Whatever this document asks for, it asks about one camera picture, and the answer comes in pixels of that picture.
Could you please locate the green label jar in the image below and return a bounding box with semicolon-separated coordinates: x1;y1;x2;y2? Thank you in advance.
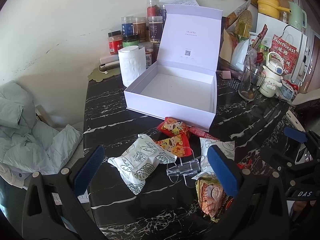
122;35;140;48

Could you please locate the white label jar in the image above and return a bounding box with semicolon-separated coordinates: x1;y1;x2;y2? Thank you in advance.
138;42;154;69

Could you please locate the pale pink power bank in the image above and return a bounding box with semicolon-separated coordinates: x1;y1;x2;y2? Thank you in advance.
100;55;120;69

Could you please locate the yellow pot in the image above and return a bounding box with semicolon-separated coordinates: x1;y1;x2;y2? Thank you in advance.
257;0;292;19

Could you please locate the spoon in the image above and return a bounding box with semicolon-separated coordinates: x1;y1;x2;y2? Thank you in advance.
246;56;258;98

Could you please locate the brown label jar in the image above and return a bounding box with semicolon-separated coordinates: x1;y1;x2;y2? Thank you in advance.
132;17;148;43

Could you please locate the gold snack packet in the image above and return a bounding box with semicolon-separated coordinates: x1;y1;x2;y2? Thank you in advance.
195;176;234;223

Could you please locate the small paper label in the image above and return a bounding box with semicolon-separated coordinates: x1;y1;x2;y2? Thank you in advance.
77;192;92;204

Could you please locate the toilet paper roll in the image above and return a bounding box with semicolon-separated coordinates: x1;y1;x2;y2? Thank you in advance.
118;45;147;87

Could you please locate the plain red candy packet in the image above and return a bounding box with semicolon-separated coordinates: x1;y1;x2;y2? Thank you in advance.
190;127;220;140

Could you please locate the blue white small packet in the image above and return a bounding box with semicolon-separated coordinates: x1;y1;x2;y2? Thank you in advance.
280;80;297;102

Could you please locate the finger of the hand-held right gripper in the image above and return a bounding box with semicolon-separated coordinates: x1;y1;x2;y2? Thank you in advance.
263;146;301;180
283;126;320;153

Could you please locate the white bread-print snack packet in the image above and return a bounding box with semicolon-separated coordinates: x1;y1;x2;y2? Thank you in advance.
199;137;235;178
107;134;177;195

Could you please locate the red cartoon candy packet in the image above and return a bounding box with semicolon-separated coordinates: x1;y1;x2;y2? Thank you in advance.
155;134;189;157
157;117;190;138

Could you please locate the green coaster mat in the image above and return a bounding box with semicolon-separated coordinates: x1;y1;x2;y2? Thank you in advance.
87;66;122;82

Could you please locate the dark label jar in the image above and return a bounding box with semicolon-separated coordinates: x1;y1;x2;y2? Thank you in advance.
148;16;163;42

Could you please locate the red seasoning jar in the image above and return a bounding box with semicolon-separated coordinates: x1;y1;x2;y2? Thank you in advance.
108;31;123;55

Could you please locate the brown paper bag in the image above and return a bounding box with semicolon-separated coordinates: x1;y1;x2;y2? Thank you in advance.
221;29;237;64

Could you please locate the white paper bag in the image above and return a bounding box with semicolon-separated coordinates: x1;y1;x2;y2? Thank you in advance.
255;12;304;55

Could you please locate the white gift box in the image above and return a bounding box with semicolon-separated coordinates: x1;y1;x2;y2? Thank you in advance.
124;4;223;133

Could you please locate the clear plastic jar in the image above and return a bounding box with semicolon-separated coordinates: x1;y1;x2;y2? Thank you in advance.
153;40;162;62

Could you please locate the glass mug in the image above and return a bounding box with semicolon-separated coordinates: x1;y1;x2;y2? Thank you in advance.
238;64;267;102

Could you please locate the white cartoon bottle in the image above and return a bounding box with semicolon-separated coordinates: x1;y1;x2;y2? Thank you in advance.
259;52;284;98

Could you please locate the blue label jar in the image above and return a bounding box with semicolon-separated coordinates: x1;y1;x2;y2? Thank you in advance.
121;16;134;37

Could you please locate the green electric kettle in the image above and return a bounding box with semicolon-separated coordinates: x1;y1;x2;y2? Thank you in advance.
287;1;307;32

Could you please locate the gold box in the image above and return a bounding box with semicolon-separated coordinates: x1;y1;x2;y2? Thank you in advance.
235;21;252;37

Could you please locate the red paper bag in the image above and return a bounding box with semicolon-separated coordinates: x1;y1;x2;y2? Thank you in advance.
271;34;299;74

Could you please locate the clear acrylic stand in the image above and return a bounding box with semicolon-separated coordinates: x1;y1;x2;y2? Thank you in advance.
166;146;203;188

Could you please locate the person's right hand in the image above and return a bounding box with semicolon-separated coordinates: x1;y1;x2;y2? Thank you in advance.
291;200;318;222

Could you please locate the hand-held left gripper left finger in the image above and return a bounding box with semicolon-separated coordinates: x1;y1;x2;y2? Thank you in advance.
21;145;108;240

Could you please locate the light blue jacket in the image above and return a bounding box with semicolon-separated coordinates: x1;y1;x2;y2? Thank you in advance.
0;81;84;180

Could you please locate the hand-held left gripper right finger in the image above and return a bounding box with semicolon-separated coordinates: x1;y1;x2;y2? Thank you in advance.
207;144;292;240

